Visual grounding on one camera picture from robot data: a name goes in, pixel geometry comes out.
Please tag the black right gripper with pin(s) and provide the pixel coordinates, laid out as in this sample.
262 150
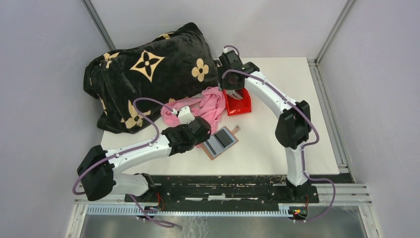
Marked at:
222 84

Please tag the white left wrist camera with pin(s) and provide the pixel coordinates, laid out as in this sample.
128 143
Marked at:
185 116

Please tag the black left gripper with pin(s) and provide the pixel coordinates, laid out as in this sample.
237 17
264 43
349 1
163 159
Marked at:
205 137

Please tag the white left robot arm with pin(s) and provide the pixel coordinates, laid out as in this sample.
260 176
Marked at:
102 172

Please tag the black floral blanket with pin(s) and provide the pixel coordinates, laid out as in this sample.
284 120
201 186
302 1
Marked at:
132 84

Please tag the aluminium frame rails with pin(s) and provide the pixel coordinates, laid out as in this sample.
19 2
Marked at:
321 194

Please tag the black credit card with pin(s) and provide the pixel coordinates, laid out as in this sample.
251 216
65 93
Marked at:
225 138

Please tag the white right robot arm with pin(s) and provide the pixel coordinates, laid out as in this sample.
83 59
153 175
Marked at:
293 118

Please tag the tan leather card holder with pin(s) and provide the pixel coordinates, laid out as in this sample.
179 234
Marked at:
212 147

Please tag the red plastic bin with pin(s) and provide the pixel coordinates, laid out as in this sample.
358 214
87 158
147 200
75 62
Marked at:
236 107

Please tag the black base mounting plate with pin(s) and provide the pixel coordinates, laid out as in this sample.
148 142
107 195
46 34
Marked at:
224 206

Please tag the pink cloth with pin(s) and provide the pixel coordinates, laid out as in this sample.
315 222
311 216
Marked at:
209 105

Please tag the stack of credit cards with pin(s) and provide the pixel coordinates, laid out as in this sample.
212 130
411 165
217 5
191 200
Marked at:
235 94

